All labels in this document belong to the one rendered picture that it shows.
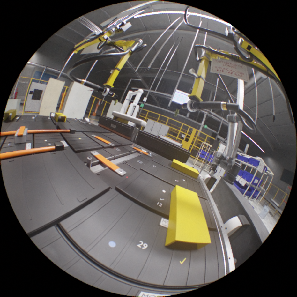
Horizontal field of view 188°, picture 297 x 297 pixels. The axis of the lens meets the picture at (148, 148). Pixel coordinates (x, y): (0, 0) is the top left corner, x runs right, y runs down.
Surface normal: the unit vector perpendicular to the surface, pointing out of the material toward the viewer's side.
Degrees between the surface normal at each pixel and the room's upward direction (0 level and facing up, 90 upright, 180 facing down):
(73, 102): 90
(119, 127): 90
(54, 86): 90
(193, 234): 0
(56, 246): 0
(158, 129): 90
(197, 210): 0
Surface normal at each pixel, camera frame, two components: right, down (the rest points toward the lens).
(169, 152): -0.32, 0.10
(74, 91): 0.88, 0.41
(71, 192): 0.36, -0.91
